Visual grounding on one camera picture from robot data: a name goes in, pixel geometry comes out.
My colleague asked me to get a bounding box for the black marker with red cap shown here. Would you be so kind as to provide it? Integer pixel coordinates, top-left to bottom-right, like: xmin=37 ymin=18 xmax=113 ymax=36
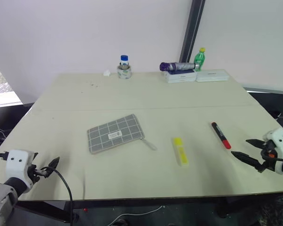
xmin=211 ymin=121 xmax=232 ymax=150

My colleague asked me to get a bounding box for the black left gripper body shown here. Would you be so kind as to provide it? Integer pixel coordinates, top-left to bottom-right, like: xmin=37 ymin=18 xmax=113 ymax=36
xmin=26 ymin=164 xmax=51 ymax=183

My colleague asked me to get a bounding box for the white box with dark band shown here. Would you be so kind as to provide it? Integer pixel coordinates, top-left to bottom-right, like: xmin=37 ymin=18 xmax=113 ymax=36
xmin=164 ymin=69 xmax=198 ymax=84

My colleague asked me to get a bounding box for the blue capped clear bottle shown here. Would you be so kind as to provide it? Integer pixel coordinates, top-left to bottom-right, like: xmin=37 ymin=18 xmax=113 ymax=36
xmin=119 ymin=55 xmax=129 ymax=70

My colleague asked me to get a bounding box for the white cable under table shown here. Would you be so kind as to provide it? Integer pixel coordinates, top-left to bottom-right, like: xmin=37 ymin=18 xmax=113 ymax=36
xmin=112 ymin=205 xmax=166 ymax=219

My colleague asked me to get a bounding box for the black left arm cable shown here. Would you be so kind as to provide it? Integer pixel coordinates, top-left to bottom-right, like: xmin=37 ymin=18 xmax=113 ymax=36
xmin=39 ymin=166 xmax=74 ymax=224

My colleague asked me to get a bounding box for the flat white box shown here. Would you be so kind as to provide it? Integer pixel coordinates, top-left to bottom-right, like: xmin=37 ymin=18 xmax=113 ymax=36
xmin=195 ymin=69 xmax=229 ymax=83

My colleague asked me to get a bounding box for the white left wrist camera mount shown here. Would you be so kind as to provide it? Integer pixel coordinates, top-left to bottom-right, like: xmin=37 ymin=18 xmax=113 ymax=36
xmin=5 ymin=149 xmax=39 ymax=192

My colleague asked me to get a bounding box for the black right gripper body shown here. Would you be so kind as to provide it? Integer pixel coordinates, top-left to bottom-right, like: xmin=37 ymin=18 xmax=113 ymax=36
xmin=257 ymin=139 xmax=278 ymax=174

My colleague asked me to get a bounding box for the grey checked pencil pouch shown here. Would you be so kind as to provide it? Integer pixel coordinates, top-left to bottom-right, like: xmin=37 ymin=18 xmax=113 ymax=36
xmin=86 ymin=113 xmax=158 ymax=155

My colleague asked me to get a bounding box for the dark vertical wall post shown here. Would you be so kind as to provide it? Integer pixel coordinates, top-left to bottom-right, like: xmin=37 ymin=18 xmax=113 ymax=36
xmin=179 ymin=0 xmax=206 ymax=64

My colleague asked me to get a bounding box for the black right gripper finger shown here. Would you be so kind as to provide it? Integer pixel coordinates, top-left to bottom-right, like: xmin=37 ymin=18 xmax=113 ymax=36
xmin=245 ymin=138 xmax=266 ymax=149
xmin=231 ymin=151 xmax=262 ymax=170

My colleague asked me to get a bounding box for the green plastic bottle yellow cap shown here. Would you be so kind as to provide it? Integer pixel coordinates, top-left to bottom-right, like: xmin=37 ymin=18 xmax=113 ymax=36
xmin=193 ymin=47 xmax=206 ymax=72

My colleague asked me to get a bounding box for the purple folded umbrella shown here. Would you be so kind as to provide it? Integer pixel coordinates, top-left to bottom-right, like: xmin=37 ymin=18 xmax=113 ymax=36
xmin=159 ymin=61 xmax=198 ymax=72

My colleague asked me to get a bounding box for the black table frame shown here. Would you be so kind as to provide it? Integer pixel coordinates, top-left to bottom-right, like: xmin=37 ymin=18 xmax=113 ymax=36
xmin=14 ymin=192 xmax=283 ymax=224

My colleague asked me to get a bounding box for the yellow highlighter pen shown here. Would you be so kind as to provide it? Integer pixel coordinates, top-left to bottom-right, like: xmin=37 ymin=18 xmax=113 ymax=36
xmin=171 ymin=137 xmax=190 ymax=167

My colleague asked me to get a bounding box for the printed tape roll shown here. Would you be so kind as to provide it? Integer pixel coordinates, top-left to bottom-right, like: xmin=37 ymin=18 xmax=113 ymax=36
xmin=117 ymin=65 xmax=133 ymax=80

